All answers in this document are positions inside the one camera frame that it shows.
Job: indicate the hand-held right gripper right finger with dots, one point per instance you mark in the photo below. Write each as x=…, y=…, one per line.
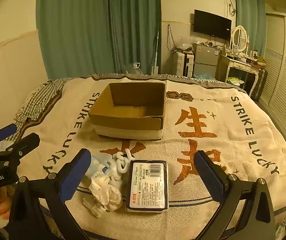
x=209, y=175

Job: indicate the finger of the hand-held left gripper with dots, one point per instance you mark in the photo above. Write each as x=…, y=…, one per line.
x=29, y=141
x=6, y=131

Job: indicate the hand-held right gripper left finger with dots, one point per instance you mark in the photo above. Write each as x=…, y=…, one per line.
x=74, y=175

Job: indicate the white lace cloth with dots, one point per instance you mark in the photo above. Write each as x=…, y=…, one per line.
x=110, y=195

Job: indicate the black tissue paper pack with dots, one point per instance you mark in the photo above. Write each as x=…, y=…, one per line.
x=146, y=187

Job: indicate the cardboard box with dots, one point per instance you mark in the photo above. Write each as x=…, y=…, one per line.
x=123, y=125

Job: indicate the person's left hand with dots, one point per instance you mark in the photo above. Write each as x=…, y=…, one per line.
x=1, y=202

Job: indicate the clear plastic clip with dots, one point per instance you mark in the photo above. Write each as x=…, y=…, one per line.
x=93, y=207

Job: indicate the printed beige blanket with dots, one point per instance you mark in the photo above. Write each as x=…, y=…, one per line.
x=208, y=135

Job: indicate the checkered cloth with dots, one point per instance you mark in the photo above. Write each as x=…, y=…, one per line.
x=38, y=100

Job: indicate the yellow white bag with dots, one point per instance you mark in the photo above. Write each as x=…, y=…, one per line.
x=234, y=81

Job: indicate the blue plastic bag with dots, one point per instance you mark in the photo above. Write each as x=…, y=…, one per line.
x=203, y=76

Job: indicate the dark suitcase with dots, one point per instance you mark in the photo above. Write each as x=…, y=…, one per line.
x=260, y=85

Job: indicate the white suitcase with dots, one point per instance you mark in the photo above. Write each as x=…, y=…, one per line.
x=181, y=65

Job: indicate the white dressing table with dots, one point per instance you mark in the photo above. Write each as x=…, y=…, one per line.
x=238, y=65

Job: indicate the grey mini fridge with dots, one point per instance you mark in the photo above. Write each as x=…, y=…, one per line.
x=205, y=57

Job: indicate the clear water jug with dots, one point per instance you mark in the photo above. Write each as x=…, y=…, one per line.
x=133, y=69

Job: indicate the wide green curtain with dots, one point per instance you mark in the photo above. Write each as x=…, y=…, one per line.
x=73, y=27

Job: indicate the white mop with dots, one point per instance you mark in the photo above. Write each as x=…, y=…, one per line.
x=156, y=65

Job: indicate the white louvered wardrobe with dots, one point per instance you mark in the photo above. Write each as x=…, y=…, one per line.
x=285, y=67

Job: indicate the clear plastic bag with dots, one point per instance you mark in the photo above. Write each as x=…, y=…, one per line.
x=184, y=45

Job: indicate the white oval vanity mirror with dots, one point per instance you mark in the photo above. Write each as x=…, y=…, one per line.
x=240, y=37

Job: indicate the narrow green curtain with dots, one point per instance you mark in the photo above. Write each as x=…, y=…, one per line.
x=135, y=25

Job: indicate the light green curtain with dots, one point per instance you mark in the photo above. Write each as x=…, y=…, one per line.
x=250, y=17

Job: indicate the black wall television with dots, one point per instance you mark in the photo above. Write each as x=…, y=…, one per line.
x=211, y=23

